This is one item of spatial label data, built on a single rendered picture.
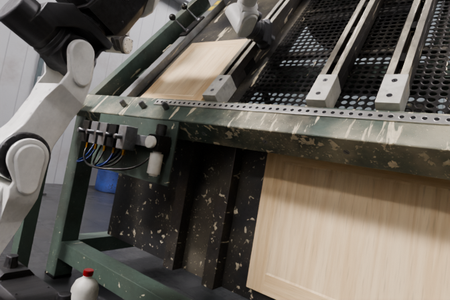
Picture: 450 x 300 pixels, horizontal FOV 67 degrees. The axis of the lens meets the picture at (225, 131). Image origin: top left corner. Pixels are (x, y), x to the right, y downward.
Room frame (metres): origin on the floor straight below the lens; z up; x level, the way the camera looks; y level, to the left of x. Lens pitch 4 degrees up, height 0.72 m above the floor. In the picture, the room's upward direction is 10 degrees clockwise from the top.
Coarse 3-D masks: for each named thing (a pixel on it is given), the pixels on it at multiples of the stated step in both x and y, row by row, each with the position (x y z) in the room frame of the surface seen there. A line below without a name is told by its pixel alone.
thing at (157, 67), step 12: (216, 12) 2.01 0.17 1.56; (204, 24) 1.94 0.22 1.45; (192, 36) 1.88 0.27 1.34; (168, 48) 1.81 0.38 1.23; (180, 48) 1.82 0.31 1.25; (156, 60) 1.75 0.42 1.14; (168, 60) 1.76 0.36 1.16; (144, 72) 1.70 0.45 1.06; (156, 72) 1.71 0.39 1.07; (132, 84) 1.65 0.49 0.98; (144, 84) 1.66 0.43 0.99; (132, 96) 1.62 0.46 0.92
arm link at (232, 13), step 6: (228, 6) 1.24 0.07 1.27; (234, 6) 1.23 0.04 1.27; (228, 12) 1.24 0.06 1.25; (234, 12) 1.23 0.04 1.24; (258, 12) 1.24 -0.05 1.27; (228, 18) 1.25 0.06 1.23; (234, 18) 1.22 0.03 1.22; (258, 18) 1.25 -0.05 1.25; (234, 24) 1.23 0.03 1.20; (258, 24) 1.28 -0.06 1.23; (252, 30) 1.27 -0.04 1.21; (258, 30) 1.29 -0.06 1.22; (252, 36) 1.30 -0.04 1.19
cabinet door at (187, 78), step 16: (192, 48) 1.74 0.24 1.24; (208, 48) 1.67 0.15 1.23; (224, 48) 1.61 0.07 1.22; (176, 64) 1.68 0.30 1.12; (192, 64) 1.61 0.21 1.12; (208, 64) 1.55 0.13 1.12; (224, 64) 1.49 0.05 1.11; (160, 80) 1.62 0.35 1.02; (176, 80) 1.56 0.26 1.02; (192, 80) 1.50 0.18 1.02; (208, 80) 1.44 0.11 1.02; (144, 96) 1.56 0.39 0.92; (160, 96) 1.50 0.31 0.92; (176, 96) 1.45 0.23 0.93; (192, 96) 1.40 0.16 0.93
